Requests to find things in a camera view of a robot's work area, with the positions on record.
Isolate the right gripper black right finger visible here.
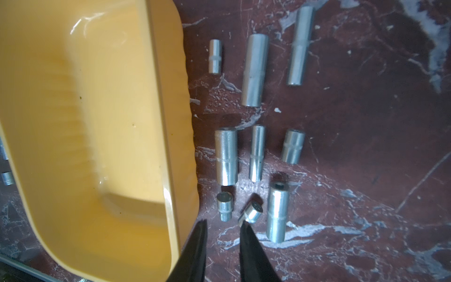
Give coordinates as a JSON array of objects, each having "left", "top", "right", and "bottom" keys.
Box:
[{"left": 240, "top": 222, "right": 281, "bottom": 282}]

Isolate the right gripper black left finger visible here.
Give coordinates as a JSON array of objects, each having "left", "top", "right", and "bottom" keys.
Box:
[{"left": 167, "top": 220, "right": 207, "bottom": 282}]

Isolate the wide socket third row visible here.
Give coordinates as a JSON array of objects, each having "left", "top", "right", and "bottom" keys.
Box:
[{"left": 266, "top": 182, "right": 290, "bottom": 243}]

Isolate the small steel socket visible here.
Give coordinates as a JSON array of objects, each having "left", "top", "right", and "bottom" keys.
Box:
[{"left": 238, "top": 200, "right": 263, "bottom": 227}]

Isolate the small steel socket gripper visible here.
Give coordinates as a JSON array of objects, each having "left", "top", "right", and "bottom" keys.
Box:
[{"left": 216, "top": 192, "right": 234, "bottom": 222}]

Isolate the wide steel socket second row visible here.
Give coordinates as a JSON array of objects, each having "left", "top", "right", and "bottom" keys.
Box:
[{"left": 214, "top": 127, "right": 238, "bottom": 186}]

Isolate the short steel socket front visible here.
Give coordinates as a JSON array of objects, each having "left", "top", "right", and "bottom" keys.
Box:
[{"left": 281, "top": 129, "right": 305, "bottom": 165}]

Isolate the short steel socket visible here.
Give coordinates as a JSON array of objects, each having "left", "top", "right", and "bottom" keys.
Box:
[
  {"left": 209, "top": 39, "right": 223, "bottom": 75},
  {"left": 281, "top": 129, "right": 305, "bottom": 165}
]

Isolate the thin steel socket second row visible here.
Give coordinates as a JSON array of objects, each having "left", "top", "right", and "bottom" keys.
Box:
[{"left": 249, "top": 125, "right": 266, "bottom": 183}]

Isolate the yellow plastic storage tray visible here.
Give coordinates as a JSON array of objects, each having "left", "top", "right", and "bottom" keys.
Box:
[{"left": 1, "top": 1, "right": 199, "bottom": 282}]

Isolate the long socket gripper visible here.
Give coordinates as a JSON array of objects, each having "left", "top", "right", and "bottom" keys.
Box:
[{"left": 1, "top": 171, "right": 15, "bottom": 186}]

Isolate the long socket second row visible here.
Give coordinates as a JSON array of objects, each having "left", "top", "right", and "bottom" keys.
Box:
[{"left": 0, "top": 140, "right": 9, "bottom": 161}]

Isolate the thin long steel socket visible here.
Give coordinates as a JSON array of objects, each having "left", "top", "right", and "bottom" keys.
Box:
[{"left": 287, "top": 6, "right": 315, "bottom": 86}]

